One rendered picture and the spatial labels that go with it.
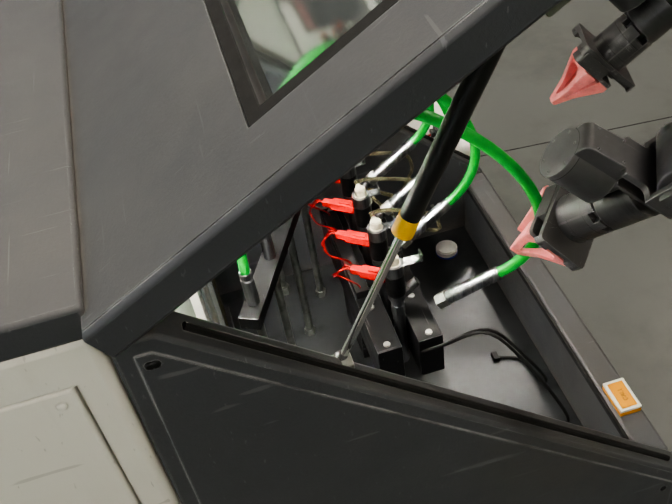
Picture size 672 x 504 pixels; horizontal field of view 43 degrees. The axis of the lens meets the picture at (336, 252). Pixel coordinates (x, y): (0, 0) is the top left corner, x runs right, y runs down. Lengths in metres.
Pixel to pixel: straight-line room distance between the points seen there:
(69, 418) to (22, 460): 0.06
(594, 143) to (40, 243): 0.52
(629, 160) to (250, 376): 0.43
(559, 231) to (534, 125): 2.33
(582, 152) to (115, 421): 0.50
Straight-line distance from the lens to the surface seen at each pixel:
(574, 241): 0.98
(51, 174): 0.79
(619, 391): 1.22
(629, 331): 2.58
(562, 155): 0.88
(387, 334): 1.26
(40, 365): 0.69
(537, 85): 3.51
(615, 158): 0.88
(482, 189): 1.53
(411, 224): 0.69
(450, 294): 1.11
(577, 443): 1.01
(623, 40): 1.23
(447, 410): 0.86
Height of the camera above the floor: 1.93
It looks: 43 degrees down
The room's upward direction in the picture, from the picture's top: 10 degrees counter-clockwise
